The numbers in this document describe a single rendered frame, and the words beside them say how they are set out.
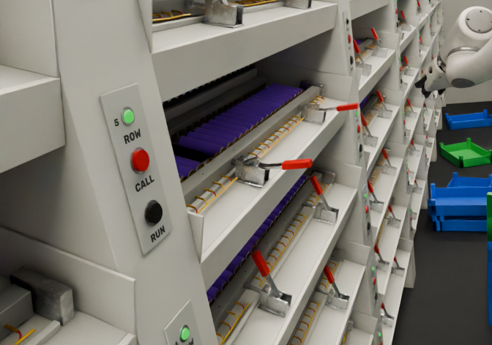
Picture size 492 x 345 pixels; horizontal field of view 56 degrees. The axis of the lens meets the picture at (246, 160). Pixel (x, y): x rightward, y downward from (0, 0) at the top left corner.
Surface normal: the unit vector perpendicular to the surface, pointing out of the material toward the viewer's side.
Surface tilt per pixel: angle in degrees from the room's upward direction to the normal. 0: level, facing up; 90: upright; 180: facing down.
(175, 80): 106
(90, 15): 90
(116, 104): 90
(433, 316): 0
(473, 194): 90
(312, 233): 16
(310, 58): 90
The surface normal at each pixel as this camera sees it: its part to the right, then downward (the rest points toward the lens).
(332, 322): 0.08, -0.90
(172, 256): 0.90, -0.02
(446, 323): -0.18, -0.94
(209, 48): 0.91, 0.24
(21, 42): -0.41, 0.35
